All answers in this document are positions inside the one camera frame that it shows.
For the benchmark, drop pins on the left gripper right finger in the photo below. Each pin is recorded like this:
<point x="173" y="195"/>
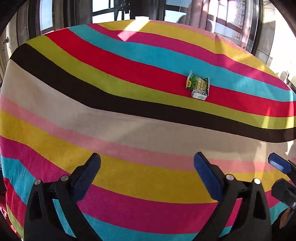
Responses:
<point x="224" y="190"/>

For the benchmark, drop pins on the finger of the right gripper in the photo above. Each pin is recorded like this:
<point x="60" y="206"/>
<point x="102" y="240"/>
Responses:
<point x="285" y="166"/>
<point x="284" y="192"/>

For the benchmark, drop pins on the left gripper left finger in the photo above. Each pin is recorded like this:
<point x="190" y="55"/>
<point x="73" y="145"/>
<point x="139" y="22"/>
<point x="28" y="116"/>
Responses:
<point x="71" y="190"/>

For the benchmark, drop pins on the small blue white candy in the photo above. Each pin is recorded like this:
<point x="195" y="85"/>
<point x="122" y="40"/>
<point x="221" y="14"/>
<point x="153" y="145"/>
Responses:
<point x="199" y="95"/>

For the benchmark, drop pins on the green yellow snack packet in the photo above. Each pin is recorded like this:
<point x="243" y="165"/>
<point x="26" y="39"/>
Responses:
<point x="198" y="83"/>

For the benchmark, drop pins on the colourful striped tablecloth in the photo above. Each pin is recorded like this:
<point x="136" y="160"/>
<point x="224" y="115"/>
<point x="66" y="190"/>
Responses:
<point x="118" y="89"/>

